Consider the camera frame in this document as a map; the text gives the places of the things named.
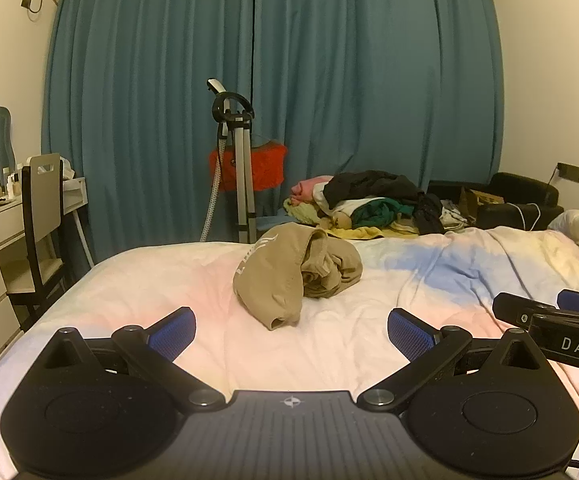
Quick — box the green garment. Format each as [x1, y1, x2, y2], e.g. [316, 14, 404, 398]
[352, 198, 414, 229]

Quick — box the beige chair with black frame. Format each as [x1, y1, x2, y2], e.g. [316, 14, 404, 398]
[6, 153, 69, 319]

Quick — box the pink garment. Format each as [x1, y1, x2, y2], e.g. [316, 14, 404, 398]
[290, 175, 335, 202]

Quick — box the pastel tie-dye duvet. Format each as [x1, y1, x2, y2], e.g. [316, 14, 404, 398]
[0, 209, 579, 480]

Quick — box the white cable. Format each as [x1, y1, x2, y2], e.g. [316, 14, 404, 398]
[505, 202, 543, 231]

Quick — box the wall socket with cable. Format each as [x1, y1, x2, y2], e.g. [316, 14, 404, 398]
[20, 0, 45, 23]

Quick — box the black garment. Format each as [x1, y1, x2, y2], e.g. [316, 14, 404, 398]
[322, 170, 445, 235]

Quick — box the yellow towel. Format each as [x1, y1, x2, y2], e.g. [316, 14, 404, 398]
[328, 226, 386, 240]

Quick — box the tan t-shirt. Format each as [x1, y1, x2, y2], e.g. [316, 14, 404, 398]
[233, 224, 363, 331]

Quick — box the garment steamer stand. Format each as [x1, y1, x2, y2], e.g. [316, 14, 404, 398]
[200, 78, 258, 245]

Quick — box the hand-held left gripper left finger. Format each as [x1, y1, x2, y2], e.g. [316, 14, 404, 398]
[44, 306, 225, 408]

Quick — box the black armchair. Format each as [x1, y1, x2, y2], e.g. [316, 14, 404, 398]
[427, 172, 565, 231]

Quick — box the blue curtain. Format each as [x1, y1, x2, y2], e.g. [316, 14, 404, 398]
[41, 0, 513, 261]

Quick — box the red fuzzy cloth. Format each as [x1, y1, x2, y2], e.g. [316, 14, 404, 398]
[208, 142, 289, 194]

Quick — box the cardboard box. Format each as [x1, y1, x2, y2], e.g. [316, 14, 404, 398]
[458, 187, 506, 221]

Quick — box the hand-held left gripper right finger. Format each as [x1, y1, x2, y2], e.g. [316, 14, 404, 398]
[357, 308, 540, 411]

